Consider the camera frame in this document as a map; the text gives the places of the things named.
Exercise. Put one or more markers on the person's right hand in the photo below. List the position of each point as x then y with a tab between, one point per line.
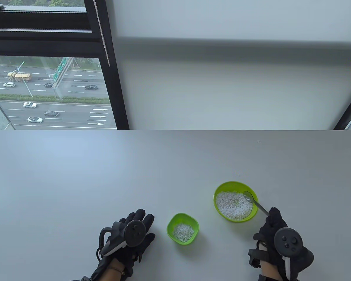
269	225

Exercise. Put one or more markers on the cars on the road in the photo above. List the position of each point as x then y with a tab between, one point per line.
35	119

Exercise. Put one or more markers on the small green bowl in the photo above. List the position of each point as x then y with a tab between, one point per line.
193	224

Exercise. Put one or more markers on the yellow truck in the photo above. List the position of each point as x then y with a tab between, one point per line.
20	76

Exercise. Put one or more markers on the person's right thumb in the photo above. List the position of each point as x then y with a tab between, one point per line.
259	236

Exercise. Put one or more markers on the white rice in small bowl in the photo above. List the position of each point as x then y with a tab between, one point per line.
183	232

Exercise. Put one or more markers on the person's left little finger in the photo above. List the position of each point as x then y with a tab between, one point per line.
122	220

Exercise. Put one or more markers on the metal spoon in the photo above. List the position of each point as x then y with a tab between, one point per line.
259	205

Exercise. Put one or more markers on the black window frame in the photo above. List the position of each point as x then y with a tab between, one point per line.
105	35

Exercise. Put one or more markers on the black controller on right glove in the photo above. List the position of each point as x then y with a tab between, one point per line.
289	241

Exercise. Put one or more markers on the green road sign gantry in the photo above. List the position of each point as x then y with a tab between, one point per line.
60	71

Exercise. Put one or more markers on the person's left thumb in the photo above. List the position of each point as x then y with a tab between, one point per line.
149	238

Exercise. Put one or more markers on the large green bowl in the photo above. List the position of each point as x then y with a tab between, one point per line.
222	188

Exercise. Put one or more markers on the black controller on glove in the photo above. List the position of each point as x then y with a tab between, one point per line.
289	241
134	232

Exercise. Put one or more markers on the black controller on left glove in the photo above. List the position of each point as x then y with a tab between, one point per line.
134	232

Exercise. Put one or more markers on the person's left forearm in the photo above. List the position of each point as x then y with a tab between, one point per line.
111	273

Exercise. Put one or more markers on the person's left hand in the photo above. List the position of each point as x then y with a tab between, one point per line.
144	244

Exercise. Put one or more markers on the dark slanted window frame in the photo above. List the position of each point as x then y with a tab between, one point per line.
349	108

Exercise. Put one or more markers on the person's right forearm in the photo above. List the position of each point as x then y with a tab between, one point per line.
270	270

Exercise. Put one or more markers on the person's left middle finger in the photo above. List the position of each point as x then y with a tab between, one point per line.
140	214

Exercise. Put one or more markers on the white rice in large bowl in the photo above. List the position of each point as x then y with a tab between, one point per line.
232	206

